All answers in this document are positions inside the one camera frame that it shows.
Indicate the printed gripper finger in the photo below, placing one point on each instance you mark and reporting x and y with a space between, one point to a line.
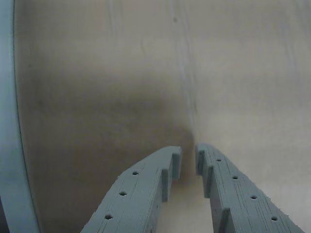
136 199
243 206

